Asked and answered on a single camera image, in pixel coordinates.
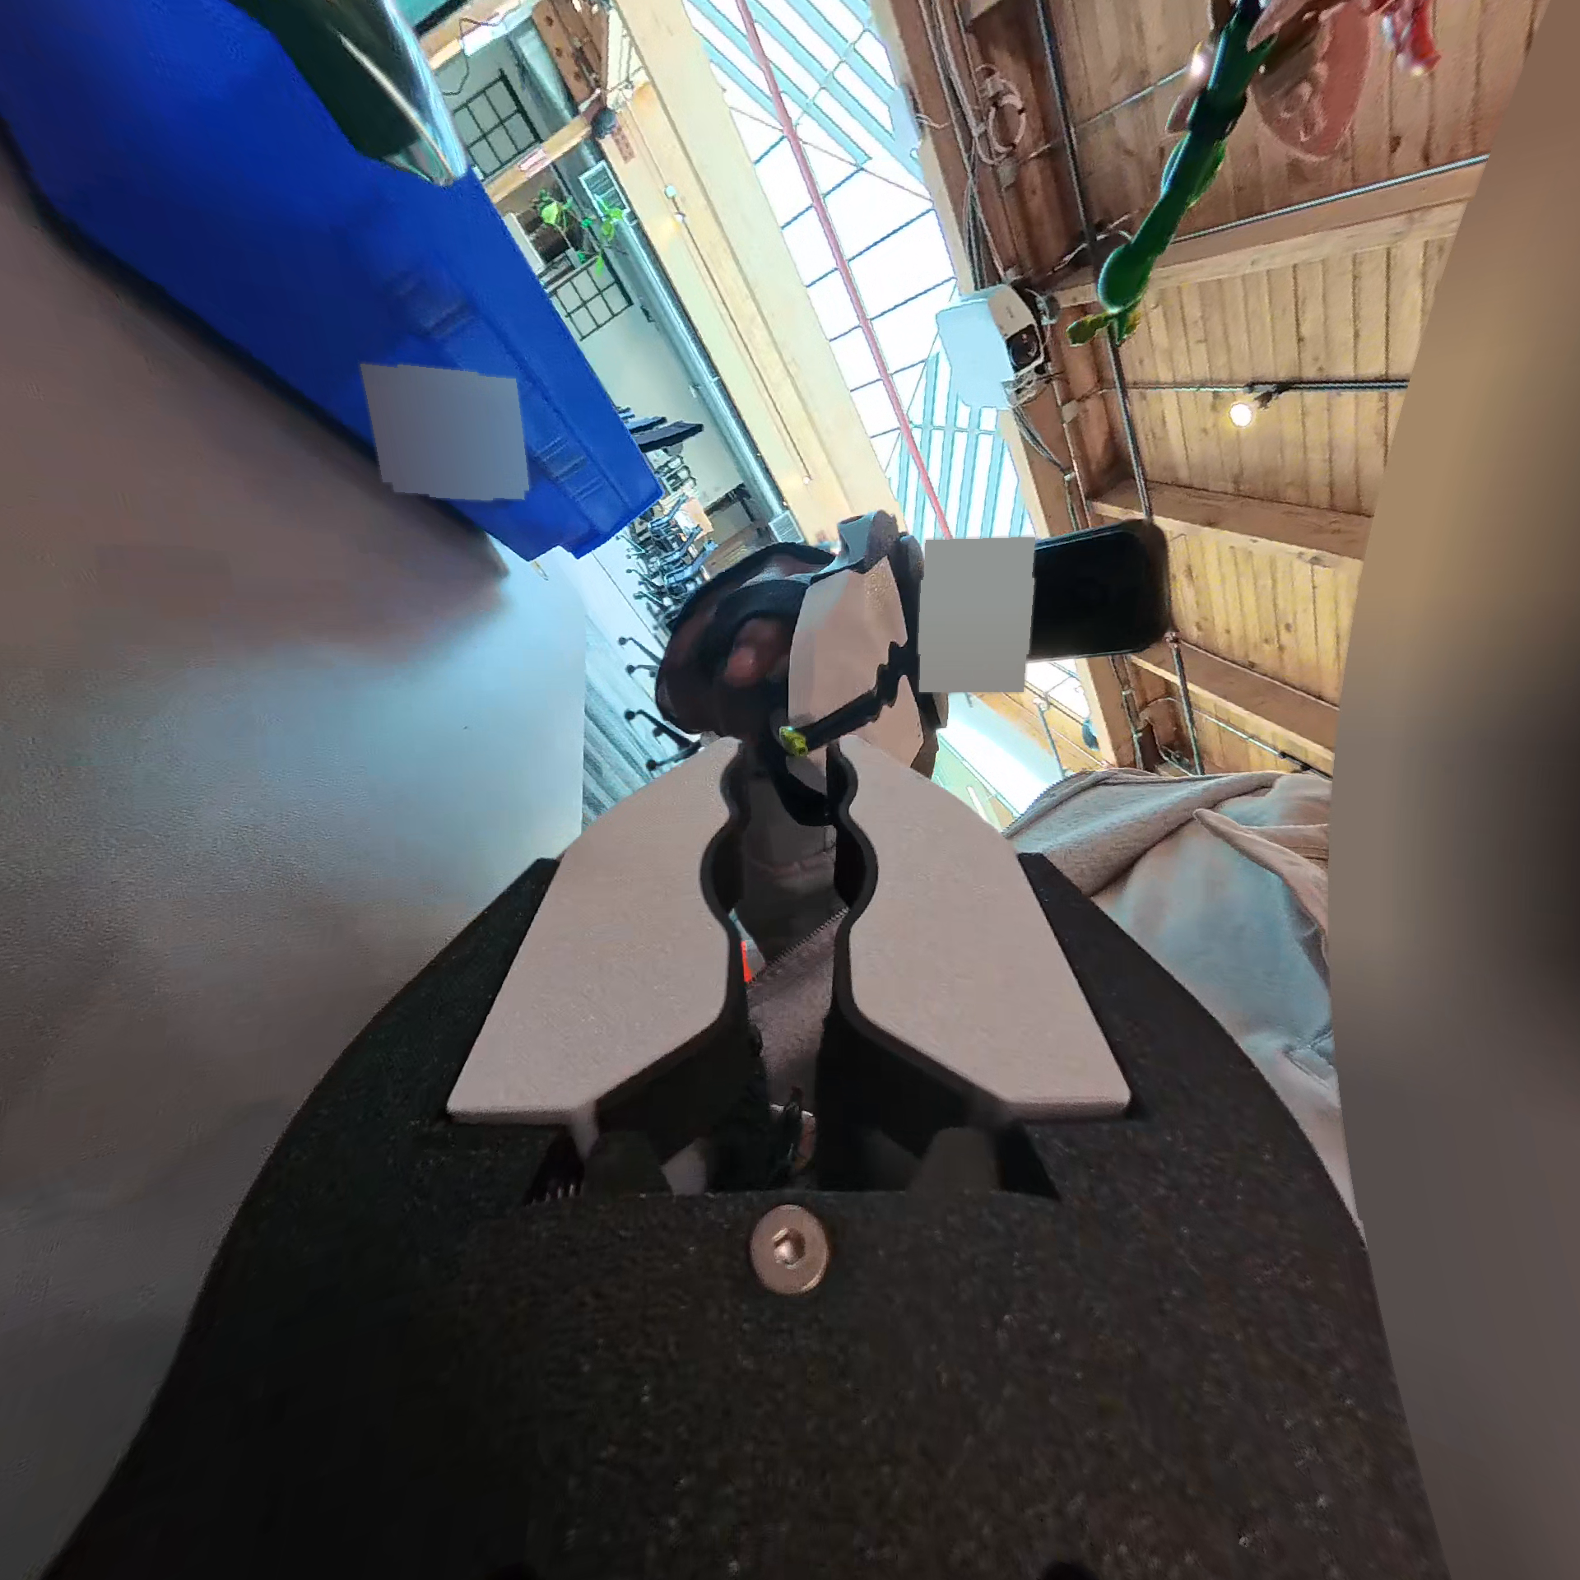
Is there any grey hooded sweatshirt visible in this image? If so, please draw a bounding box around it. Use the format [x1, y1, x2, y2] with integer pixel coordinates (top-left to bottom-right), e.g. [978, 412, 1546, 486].
[741, 767, 1367, 1230]

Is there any person's right hand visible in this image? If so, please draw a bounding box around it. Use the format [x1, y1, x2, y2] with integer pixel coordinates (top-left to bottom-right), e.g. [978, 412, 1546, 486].
[692, 589, 805, 741]

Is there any blue plastic bin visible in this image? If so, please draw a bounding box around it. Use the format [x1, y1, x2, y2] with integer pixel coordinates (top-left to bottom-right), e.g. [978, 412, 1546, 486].
[0, 0, 667, 563]

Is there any white ceiling camera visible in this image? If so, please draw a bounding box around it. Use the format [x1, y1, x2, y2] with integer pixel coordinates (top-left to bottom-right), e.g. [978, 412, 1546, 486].
[934, 282, 1067, 412]

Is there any green hanging toy plant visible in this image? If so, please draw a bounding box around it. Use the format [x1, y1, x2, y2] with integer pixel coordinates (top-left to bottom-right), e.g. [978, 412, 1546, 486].
[1067, 0, 1286, 347]

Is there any black pen with green tip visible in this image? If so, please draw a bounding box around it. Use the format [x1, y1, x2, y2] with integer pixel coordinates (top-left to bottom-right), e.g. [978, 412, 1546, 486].
[776, 685, 906, 757]

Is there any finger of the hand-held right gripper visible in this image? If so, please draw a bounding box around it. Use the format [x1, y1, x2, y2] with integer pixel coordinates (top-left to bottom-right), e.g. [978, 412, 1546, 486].
[787, 561, 924, 733]
[850, 670, 950, 777]

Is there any pink hanging toy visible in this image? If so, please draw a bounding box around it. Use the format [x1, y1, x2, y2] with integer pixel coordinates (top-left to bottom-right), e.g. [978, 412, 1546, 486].
[1247, 0, 1447, 160]

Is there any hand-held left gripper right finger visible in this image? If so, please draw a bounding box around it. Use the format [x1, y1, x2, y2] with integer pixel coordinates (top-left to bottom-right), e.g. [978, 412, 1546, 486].
[830, 737, 1135, 1121]

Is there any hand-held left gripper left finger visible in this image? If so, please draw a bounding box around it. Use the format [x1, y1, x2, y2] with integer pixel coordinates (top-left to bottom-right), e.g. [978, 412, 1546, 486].
[447, 751, 751, 1128]

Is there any row of black office chairs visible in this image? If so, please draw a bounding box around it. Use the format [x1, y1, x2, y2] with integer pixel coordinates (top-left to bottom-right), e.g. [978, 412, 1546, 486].
[611, 413, 725, 774]

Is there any red ceiling pipe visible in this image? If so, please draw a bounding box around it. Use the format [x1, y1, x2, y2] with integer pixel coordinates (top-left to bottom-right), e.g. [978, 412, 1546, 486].
[735, 0, 929, 496]

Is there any green potted plant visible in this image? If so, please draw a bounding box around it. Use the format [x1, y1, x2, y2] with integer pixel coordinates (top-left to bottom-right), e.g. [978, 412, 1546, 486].
[531, 188, 633, 280]

